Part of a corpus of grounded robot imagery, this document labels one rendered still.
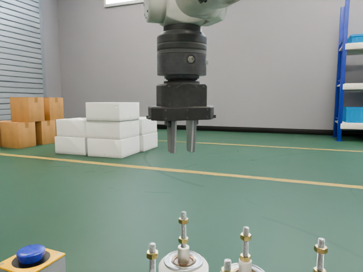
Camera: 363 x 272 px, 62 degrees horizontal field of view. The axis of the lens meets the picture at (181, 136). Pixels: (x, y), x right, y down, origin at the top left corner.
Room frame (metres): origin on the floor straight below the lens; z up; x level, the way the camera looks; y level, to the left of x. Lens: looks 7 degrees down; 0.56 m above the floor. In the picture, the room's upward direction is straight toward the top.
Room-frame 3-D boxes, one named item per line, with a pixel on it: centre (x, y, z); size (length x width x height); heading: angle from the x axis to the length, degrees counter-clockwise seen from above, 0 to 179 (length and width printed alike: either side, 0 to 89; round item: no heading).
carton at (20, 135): (3.64, 1.98, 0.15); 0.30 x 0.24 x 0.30; 67
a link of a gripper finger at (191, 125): (0.56, -0.02, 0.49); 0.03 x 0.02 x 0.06; 20
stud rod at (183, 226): (0.55, 0.00, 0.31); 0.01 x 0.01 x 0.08
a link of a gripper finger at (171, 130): (0.55, 0.02, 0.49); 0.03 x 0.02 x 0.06; 20
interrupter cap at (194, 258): (0.55, 0.00, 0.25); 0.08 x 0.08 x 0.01
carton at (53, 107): (4.12, 1.81, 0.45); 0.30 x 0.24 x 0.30; 66
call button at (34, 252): (0.44, 0.23, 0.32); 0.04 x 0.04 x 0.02
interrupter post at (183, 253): (0.55, 0.00, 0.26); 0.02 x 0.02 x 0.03
